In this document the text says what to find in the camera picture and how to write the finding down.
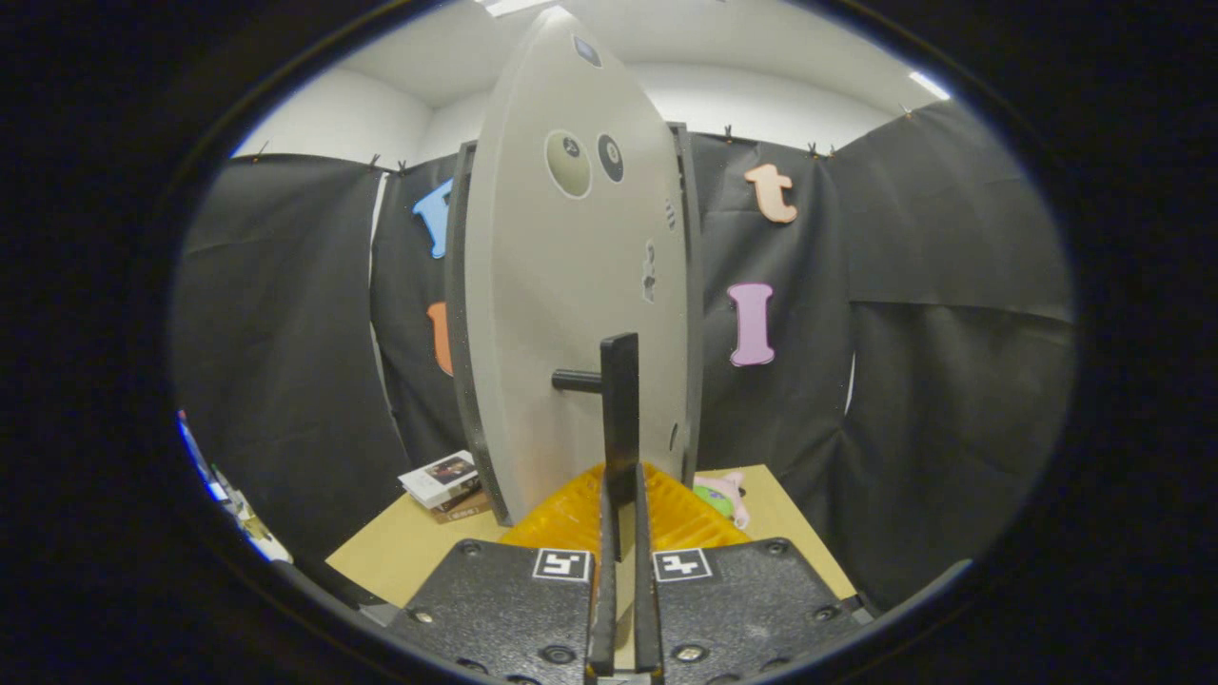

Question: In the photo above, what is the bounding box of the white book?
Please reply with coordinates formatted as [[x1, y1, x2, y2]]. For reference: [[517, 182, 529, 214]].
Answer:
[[398, 450, 480, 509]]

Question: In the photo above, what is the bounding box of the blue framed display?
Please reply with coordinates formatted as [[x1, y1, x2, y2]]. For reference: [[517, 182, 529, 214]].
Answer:
[[176, 411, 229, 503]]

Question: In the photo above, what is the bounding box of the brown book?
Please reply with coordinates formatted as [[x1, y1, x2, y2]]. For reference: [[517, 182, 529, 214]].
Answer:
[[430, 490, 492, 525]]

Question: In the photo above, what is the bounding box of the grey shoe cabinet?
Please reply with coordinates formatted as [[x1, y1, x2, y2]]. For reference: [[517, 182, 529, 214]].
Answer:
[[447, 122, 705, 496]]

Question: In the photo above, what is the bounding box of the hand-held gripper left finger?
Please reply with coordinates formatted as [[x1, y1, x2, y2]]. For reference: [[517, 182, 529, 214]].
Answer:
[[388, 463, 619, 685]]

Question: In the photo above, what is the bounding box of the black cabinet door handle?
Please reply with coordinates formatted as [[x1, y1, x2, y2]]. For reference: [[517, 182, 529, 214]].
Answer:
[[552, 333, 640, 562]]

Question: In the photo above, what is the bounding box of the green and pink plush toy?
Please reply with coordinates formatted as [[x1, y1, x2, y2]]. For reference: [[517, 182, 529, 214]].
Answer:
[[693, 471, 751, 530]]

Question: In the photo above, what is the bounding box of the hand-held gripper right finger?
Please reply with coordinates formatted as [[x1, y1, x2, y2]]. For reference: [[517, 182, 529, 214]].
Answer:
[[633, 463, 872, 685]]

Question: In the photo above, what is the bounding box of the cluttered white side table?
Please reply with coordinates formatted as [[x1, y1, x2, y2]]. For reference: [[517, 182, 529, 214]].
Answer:
[[211, 466, 294, 564]]

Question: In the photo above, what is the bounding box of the black backdrop cloth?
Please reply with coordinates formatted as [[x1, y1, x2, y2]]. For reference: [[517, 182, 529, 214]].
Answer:
[[171, 100, 1076, 610]]

